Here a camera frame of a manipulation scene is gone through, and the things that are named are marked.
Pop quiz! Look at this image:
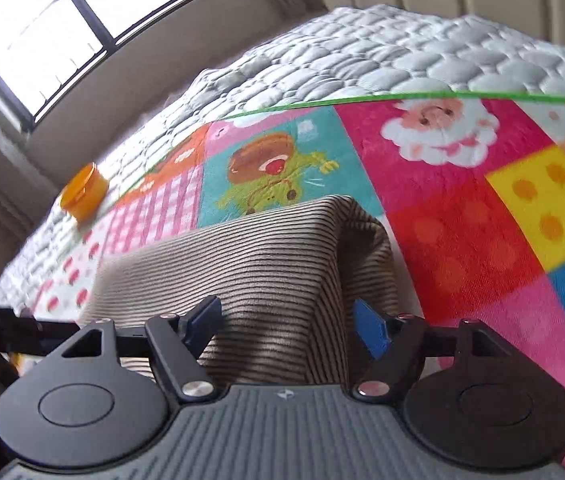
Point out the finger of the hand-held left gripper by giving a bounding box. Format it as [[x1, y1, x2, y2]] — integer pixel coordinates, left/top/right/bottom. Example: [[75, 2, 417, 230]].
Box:
[[0, 309, 82, 358]]

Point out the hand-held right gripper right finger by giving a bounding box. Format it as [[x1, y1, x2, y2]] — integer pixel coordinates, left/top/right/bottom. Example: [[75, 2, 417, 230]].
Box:
[[353, 299, 543, 404]]

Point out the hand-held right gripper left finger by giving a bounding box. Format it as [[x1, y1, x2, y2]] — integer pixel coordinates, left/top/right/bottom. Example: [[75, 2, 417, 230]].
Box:
[[47, 296, 223, 404]]

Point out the brown striped knit garment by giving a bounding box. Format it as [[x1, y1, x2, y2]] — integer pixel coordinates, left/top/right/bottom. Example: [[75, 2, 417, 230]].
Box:
[[80, 195, 403, 387]]

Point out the colourful cartoon printed mat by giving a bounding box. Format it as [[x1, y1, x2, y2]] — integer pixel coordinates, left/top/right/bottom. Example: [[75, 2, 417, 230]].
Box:
[[27, 91, 565, 480]]

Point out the orange round plastic container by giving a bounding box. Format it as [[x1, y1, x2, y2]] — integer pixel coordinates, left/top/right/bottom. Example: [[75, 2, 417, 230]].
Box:
[[59, 162, 109, 223]]

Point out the window with black bars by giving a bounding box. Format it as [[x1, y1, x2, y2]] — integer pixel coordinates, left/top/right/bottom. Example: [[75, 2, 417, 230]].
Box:
[[0, 0, 218, 133]]

